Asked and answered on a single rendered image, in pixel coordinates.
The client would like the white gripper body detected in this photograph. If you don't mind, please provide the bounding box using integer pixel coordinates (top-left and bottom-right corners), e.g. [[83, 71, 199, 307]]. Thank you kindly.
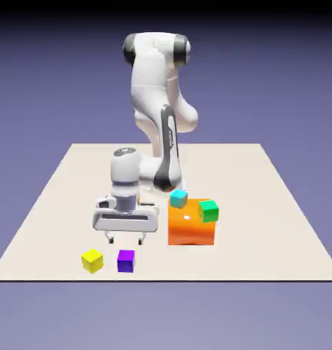
[[92, 204, 160, 234]]

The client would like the small purple cube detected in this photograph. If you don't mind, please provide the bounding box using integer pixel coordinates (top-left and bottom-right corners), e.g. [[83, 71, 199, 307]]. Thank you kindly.
[[117, 249, 136, 273]]

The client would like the small yellow cube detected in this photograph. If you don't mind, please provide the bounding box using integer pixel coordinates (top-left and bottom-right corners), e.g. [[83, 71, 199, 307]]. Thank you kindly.
[[81, 248, 105, 274]]

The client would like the small cyan cube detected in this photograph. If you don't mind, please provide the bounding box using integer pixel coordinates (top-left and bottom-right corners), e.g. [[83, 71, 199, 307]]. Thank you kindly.
[[169, 189, 189, 209]]

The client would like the small green cube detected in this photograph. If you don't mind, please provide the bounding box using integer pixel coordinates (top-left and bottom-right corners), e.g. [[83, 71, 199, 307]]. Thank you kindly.
[[197, 200, 220, 223]]

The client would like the large orange box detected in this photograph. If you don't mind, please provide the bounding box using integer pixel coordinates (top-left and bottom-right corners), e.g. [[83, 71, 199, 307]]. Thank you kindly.
[[167, 198, 217, 246]]

